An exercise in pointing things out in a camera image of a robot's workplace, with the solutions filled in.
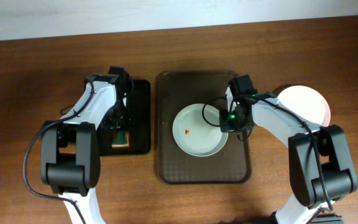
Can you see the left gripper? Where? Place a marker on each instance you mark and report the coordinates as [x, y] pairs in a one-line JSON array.
[[117, 123]]

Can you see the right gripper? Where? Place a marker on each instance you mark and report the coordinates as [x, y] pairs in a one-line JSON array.
[[234, 125]]

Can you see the green orange sponge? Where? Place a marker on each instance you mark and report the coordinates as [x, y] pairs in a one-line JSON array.
[[120, 139]]

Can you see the pale green plate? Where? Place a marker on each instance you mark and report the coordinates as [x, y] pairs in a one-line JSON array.
[[194, 130]]

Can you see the pinkish white plate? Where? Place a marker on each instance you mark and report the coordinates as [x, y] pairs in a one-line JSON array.
[[306, 102]]

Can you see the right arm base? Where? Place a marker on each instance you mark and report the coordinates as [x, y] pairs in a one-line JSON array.
[[327, 219]]

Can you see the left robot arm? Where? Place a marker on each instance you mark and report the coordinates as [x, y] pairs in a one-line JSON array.
[[70, 161]]

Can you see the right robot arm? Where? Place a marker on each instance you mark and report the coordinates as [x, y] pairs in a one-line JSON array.
[[320, 164]]

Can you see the black water tray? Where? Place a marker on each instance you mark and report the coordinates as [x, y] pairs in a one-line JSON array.
[[138, 104]]

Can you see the brown serving tray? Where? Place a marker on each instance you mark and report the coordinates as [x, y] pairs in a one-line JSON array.
[[174, 91]]

